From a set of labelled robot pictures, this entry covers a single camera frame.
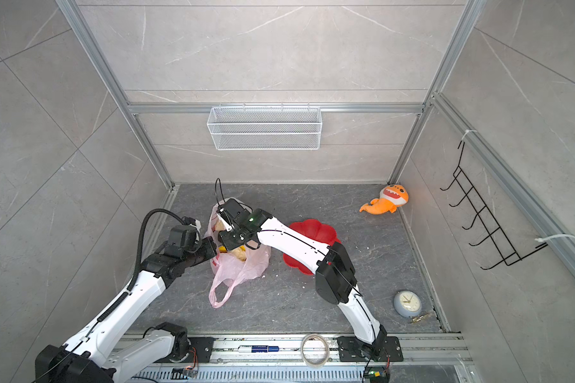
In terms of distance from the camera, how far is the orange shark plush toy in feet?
3.49

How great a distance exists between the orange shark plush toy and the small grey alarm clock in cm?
37

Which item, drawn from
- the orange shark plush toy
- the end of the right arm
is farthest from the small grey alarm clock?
the end of the right arm

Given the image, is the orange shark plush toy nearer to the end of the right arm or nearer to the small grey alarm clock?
the small grey alarm clock

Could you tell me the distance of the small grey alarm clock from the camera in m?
0.80
